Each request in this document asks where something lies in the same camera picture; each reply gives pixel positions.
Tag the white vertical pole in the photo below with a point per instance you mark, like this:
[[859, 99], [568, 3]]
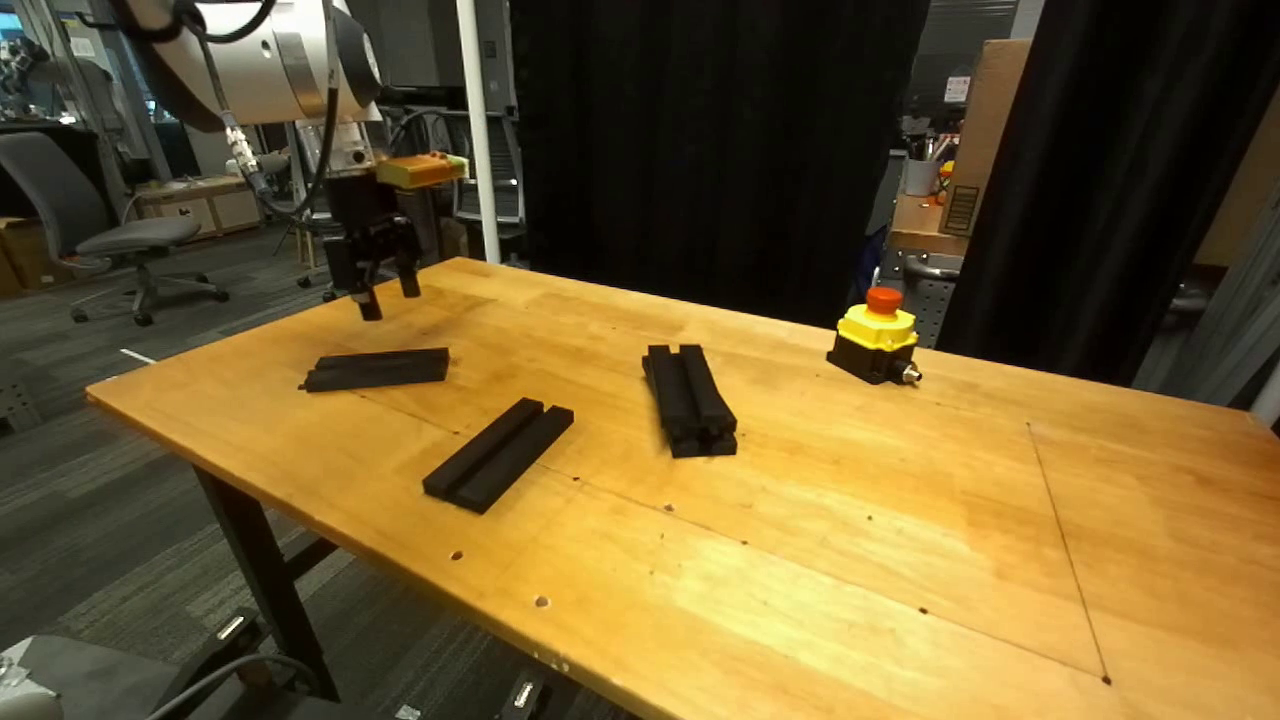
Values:
[[477, 83]]

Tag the black grooved pad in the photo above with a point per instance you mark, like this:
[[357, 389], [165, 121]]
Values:
[[685, 386], [379, 369], [707, 450], [497, 453], [707, 438]]

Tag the brown cardboard box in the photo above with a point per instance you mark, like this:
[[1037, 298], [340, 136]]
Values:
[[22, 261]]

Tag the wide black curtain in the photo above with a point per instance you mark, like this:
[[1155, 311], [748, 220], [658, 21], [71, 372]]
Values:
[[723, 145]]

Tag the mesh-back office chair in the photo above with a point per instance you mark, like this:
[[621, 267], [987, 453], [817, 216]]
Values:
[[512, 172], [305, 201]]

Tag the tall cardboard box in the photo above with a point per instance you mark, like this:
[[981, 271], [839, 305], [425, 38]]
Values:
[[993, 113]]

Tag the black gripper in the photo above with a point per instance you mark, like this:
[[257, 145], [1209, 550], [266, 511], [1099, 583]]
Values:
[[369, 216]]

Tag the small cardboard box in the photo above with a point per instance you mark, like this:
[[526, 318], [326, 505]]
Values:
[[923, 220]]

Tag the grey high-back office chair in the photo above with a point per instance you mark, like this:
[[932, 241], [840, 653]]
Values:
[[83, 201]]

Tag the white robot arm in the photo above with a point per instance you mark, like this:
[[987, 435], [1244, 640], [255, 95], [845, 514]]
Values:
[[286, 67]]

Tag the narrow black curtain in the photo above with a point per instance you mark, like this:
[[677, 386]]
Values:
[[1105, 172]]

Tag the low wooden cabinet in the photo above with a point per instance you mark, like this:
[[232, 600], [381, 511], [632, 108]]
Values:
[[203, 206]]

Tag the yellow emergency stop button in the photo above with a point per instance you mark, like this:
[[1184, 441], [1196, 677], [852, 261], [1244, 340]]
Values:
[[875, 332]]

